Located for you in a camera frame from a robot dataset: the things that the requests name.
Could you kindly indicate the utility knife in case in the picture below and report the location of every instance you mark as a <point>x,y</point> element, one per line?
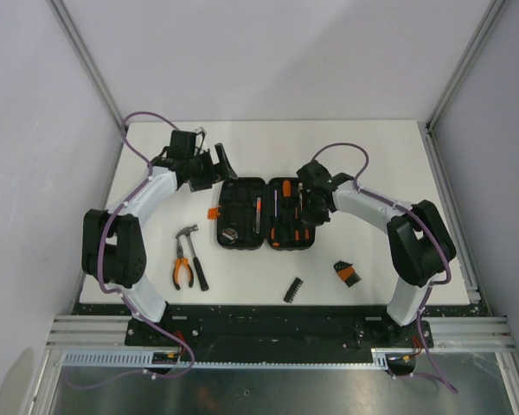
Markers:
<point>258,215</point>

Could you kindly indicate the orange handled pliers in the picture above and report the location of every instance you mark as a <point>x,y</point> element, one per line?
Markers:
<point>181,270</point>

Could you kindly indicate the black plastic tool case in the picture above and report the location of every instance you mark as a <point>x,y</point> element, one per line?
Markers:
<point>236,209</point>

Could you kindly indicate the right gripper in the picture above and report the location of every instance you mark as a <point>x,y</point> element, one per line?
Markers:
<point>316,220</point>

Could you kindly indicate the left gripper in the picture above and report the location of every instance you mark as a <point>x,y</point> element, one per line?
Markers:
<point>212,177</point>

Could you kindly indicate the left aluminium frame post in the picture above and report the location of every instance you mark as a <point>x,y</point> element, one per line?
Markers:
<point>84,56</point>

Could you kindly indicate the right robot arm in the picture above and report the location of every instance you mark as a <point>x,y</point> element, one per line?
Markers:
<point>420,245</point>

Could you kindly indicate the orange screwdriver in case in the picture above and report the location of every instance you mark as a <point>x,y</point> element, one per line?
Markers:
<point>274,237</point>

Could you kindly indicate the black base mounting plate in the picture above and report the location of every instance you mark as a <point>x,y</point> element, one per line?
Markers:
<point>285,330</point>

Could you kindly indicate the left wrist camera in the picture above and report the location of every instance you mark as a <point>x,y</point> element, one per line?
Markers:
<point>201,132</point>

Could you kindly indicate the black bit holder strip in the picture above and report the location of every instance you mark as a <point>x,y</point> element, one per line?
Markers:
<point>293,290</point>

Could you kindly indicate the grey slotted cable duct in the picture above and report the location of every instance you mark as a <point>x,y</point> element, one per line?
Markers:
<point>346,360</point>

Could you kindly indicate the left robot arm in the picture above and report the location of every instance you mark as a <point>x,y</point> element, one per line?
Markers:
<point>113,250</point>

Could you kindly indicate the orange handled screwdriver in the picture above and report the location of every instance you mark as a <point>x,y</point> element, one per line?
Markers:
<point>287,193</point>

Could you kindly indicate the tape measure in case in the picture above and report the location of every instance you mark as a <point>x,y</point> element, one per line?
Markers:
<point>229,236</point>

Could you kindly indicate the right aluminium frame post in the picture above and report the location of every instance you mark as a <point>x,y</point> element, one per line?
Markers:
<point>474,48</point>

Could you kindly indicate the claw hammer black handle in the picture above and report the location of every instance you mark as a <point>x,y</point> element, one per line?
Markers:
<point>198,273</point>

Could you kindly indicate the aluminium frame post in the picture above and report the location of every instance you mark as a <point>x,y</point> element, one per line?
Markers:
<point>84,56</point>
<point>474,48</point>

